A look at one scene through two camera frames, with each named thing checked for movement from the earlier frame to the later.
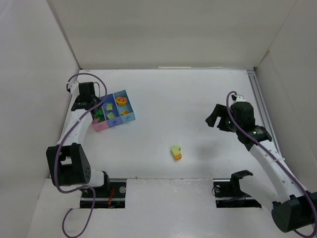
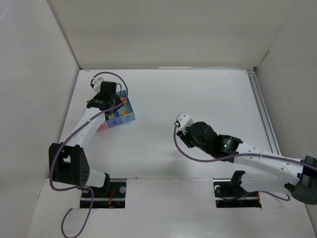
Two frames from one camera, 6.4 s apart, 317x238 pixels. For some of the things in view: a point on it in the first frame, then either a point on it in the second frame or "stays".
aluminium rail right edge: (264, 110) stays
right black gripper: (221, 119) -> (184, 139)
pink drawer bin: (99, 126) stays
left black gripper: (84, 104) -> (110, 103)
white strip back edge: (188, 67) stays
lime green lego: (110, 115) stays
